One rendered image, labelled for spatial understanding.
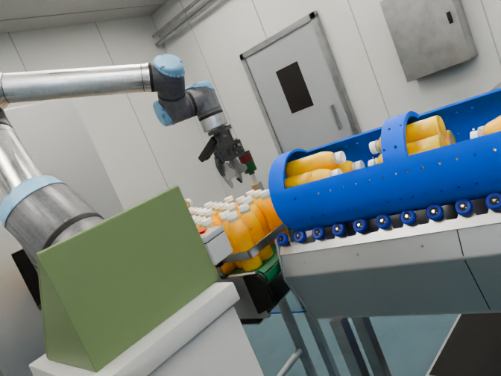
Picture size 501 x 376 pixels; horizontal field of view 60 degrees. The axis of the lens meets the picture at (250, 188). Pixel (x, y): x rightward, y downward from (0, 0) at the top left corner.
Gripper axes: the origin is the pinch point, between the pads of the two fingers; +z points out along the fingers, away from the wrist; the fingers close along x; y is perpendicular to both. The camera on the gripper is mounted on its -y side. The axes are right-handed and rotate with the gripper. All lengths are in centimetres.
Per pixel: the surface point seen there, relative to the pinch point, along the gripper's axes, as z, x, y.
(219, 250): 16.6, -21.5, 1.3
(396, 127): -1, 1, 61
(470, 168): 13, -6, 77
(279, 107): -21, 363, -196
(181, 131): -44, 355, -366
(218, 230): 10.9, -18.6, 1.4
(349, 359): 73, -1, 18
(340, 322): 58, -1, 21
